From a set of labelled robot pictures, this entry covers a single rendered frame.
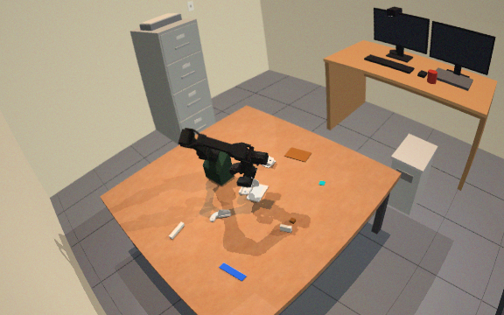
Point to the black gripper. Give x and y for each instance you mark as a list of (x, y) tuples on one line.
[(249, 171)]

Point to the orange flat plate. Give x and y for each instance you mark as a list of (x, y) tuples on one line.
[(301, 155)]

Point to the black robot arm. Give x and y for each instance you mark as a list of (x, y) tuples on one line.
[(238, 151)]

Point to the white flat bar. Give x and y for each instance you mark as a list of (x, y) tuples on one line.
[(177, 229)]

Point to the blue flat bar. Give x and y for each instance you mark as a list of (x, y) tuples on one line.
[(232, 272)]

